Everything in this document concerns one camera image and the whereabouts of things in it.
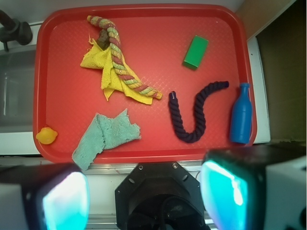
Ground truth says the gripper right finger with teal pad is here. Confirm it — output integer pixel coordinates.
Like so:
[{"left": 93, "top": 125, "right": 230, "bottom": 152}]
[{"left": 200, "top": 144, "right": 307, "bottom": 230}]

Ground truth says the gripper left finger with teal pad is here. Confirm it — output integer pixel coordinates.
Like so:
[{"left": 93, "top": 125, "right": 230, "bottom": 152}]
[{"left": 0, "top": 163, "right": 90, "bottom": 230}]

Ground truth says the green block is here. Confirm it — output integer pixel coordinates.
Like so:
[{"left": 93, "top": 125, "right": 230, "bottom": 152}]
[{"left": 183, "top": 35, "right": 209, "bottom": 70}]

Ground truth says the yellow rubber duck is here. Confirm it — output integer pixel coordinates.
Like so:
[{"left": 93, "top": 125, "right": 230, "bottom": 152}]
[{"left": 35, "top": 127, "right": 58, "bottom": 145}]

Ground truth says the teal cloth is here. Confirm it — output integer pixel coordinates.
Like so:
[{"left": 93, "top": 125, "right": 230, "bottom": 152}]
[{"left": 72, "top": 109, "right": 141, "bottom": 170}]

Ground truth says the blue plastic bottle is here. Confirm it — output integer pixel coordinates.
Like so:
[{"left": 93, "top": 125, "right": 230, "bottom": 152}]
[{"left": 230, "top": 83, "right": 252, "bottom": 144}]

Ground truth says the metal sink basin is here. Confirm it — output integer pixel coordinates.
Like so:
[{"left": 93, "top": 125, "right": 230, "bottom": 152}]
[{"left": 0, "top": 45, "right": 36, "bottom": 133}]

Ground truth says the red plastic tray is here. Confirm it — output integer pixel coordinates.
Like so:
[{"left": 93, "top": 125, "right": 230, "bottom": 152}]
[{"left": 33, "top": 4, "right": 252, "bottom": 163}]

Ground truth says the yellow cloth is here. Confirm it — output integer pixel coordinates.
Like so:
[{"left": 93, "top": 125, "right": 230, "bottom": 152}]
[{"left": 80, "top": 38, "right": 153, "bottom": 105}]

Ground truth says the brown lump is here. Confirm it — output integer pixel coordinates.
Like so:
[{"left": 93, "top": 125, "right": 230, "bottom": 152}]
[{"left": 96, "top": 30, "right": 110, "bottom": 50}]

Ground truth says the black sink faucet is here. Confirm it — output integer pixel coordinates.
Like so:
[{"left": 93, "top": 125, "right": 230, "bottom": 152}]
[{"left": 0, "top": 10, "right": 33, "bottom": 52}]

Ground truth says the dark purple rope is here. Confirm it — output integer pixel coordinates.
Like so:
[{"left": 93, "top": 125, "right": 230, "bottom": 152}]
[{"left": 168, "top": 80, "right": 230, "bottom": 144}]

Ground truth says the multicolour braided rope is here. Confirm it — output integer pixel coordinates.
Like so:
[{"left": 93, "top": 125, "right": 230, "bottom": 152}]
[{"left": 86, "top": 15, "right": 163, "bottom": 99}]

